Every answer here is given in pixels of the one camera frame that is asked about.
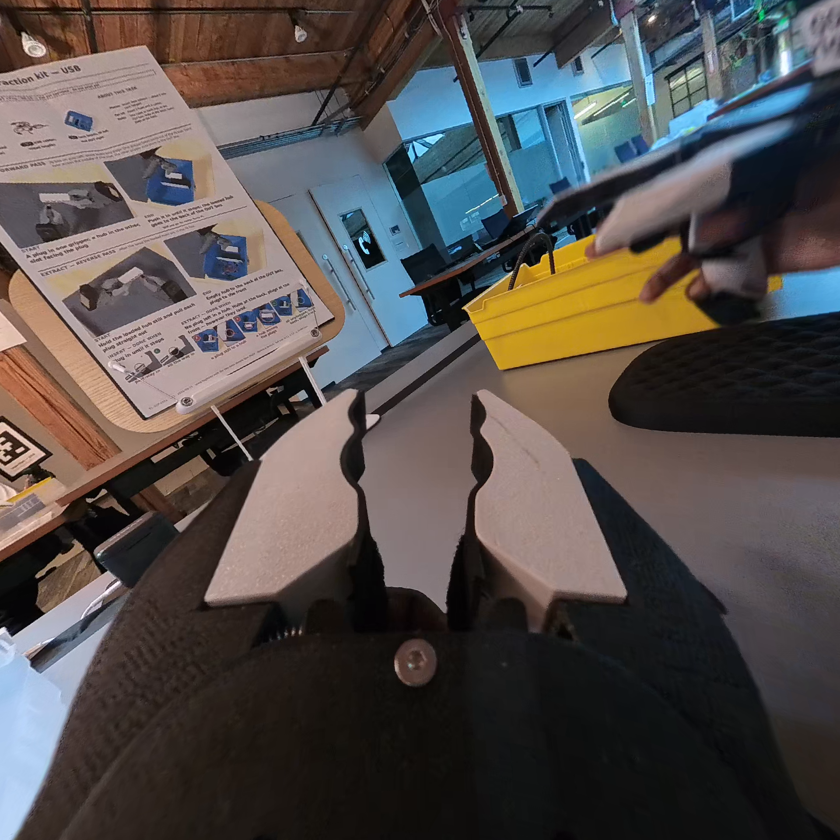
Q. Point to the white door with window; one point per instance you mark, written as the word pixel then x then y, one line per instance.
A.
pixel 374 295

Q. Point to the rounded wooden board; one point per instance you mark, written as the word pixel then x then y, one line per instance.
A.
pixel 59 341

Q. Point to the black office chair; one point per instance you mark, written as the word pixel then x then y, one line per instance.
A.
pixel 426 262

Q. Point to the yellow plastic bin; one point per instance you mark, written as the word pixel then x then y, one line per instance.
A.
pixel 558 321

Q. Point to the printed instruction poster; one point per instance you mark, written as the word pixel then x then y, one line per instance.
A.
pixel 131 197

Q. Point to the black quilted mat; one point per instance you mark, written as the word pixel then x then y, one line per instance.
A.
pixel 735 374

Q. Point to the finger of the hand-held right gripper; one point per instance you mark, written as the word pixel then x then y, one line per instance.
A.
pixel 663 210
pixel 735 269

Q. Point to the ceiling spot lamp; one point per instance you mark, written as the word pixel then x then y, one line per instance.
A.
pixel 29 43
pixel 300 31

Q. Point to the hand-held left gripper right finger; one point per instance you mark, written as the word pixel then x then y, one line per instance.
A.
pixel 544 518

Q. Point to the black and white marker tag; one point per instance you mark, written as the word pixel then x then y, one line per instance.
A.
pixel 16 453

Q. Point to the dark teal box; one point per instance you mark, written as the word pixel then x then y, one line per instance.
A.
pixel 131 544

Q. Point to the person's right hand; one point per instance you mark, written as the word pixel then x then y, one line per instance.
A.
pixel 666 282

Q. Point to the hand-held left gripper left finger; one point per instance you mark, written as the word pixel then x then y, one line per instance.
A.
pixel 289 525

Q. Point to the long office desk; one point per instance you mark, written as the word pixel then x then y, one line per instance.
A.
pixel 459 262

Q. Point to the white poster stand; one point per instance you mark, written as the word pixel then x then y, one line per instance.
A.
pixel 216 394

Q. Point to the wooden support post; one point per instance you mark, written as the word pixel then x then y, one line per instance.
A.
pixel 485 118

